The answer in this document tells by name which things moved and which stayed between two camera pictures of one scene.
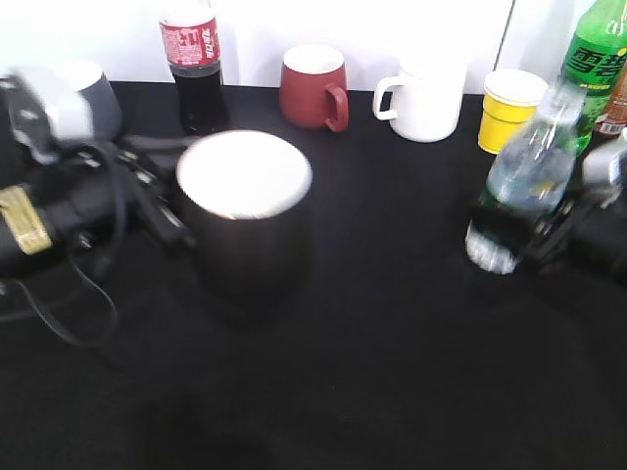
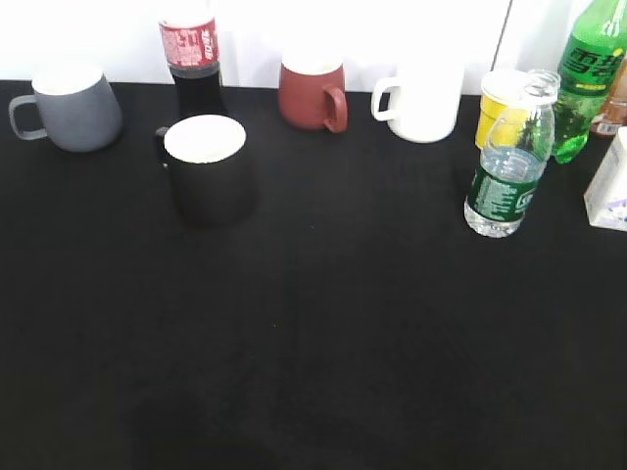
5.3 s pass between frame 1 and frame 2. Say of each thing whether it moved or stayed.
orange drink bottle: stayed
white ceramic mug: stayed
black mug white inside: moved
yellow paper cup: stayed
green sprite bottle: stayed
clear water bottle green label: moved
